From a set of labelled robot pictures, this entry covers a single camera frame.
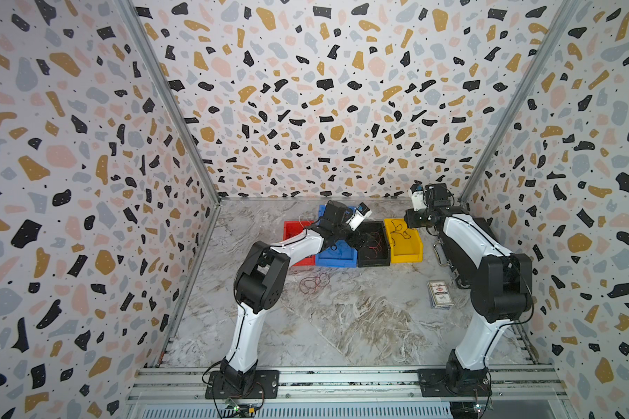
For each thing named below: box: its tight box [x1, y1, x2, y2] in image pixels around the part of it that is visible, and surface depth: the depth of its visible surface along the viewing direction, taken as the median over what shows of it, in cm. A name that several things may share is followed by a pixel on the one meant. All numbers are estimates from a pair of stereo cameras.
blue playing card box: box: [427, 280, 455, 310], surface depth 91 cm
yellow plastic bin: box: [384, 217, 424, 264], surface depth 104 cm
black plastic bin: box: [357, 219, 390, 268], surface depth 102 cm
